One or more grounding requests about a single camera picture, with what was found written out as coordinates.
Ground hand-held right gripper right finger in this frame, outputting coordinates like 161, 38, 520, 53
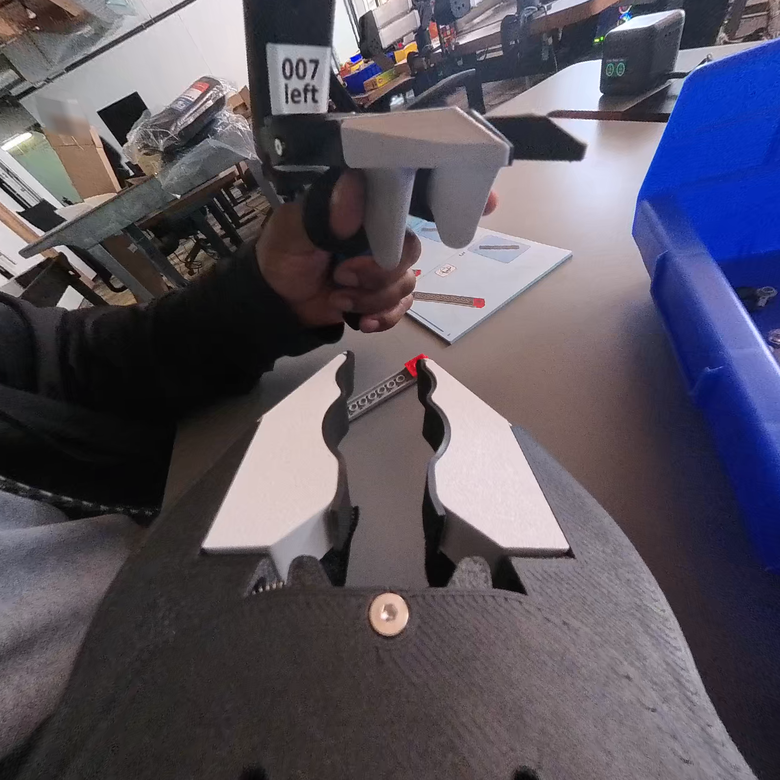
416, 356, 574, 589

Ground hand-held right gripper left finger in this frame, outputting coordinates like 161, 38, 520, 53
200, 350, 359, 587

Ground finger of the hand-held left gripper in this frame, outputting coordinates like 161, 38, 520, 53
339, 106, 514, 170
486, 115, 587, 165

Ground long grey brick plate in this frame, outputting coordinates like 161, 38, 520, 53
347, 368, 423, 423

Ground person's left forearm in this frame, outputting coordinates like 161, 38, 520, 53
0, 240, 345, 509

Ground grey desk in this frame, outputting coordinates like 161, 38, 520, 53
165, 39, 780, 780

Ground person's left hand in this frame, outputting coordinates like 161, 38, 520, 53
256, 171, 499, 334

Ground row of colourful small bins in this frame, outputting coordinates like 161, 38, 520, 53
340, 43, 418, 93

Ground grey background table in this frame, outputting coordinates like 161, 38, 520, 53
454, 0, 618, 62

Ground plastic-wrapped dark bundle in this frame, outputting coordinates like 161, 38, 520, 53
125, 76, 258, 179

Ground black box device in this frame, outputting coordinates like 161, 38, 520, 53
600, 9, 686, 96

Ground pale blue instruction booklet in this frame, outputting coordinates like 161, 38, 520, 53
405, 216, 574, 346

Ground dark monitor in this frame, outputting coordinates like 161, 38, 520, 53
97, 91, 151, 147

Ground blue plastic bin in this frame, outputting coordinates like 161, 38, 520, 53
633, 39, 780, 574

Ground cardboard box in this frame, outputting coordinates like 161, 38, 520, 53
43, 125, 123, 199

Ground grey metal workbench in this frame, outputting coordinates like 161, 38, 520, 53
18, 149, 269, 306

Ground pile of toy bricks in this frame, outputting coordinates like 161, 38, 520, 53
737, 285, 780, 349

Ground black white-flecked cord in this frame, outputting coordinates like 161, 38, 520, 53
0, 475, 160, 525

